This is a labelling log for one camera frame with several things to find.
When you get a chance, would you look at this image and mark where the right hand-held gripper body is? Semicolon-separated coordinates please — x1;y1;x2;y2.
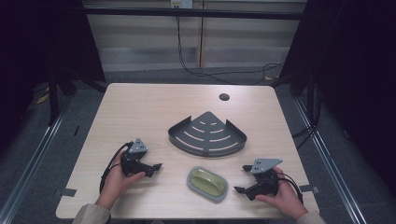
244;158;284;202

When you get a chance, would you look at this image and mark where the aluminium floor rail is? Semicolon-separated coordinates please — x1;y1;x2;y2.
0;106;66;224
293;98;372;224

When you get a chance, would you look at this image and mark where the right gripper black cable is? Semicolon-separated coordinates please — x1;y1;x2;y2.
276;172;304;205

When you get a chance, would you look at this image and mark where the grey tape strip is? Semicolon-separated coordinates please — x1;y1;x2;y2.
299;184;320;194
53;188;78;198

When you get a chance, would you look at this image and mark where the person's left hand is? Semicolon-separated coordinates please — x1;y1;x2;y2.
95;150;147;211

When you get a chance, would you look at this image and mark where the white wall socket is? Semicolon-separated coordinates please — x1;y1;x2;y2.
170;0;194;9

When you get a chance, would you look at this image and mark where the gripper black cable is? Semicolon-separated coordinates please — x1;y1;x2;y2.
276;172;304;205
98;141;134;195

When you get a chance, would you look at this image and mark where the grey metal corner shelf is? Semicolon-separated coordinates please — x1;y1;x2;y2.
167;110;248;158

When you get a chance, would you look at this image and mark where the green and grey soap dish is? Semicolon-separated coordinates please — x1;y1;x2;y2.
186;166;230;203

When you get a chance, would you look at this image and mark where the black wall cable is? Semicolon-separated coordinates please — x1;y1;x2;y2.
176;4;285;86

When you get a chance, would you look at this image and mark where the black curtain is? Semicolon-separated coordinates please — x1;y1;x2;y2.
0;0;106;150
279;0;396;197

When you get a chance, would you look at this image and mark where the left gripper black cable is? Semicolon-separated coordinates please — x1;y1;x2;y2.
98;141;134;195

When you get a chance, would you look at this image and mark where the person's right hand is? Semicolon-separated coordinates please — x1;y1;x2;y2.
255;166;309;221

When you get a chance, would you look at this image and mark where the black metal stand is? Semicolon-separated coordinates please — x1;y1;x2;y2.
46;64;108;127
270;69;321;150

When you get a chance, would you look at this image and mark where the black metal frame bar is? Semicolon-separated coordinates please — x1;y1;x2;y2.
83;7;304;21

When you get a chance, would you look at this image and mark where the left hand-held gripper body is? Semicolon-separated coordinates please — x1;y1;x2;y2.
120;137;156;178

